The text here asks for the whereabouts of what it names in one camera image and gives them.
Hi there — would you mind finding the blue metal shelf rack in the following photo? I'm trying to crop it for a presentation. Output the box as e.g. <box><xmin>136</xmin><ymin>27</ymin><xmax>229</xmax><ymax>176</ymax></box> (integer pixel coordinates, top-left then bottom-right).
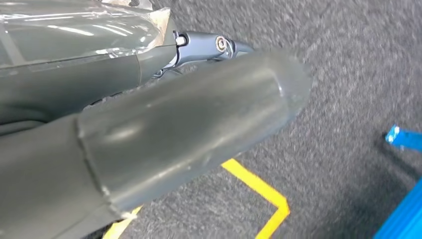
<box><xmin>373</xmin><ymin>124</ymin><xmax>422</xmax><ymax>239</ymax></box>

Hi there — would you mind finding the yellow floor tape square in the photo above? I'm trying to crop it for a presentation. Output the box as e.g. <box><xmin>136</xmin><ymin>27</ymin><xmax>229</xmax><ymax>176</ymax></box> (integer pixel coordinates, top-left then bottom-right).
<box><xmin>102</xmin><ymin>158</ymin><xmax>291</xmax><ymax>239</ymax></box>

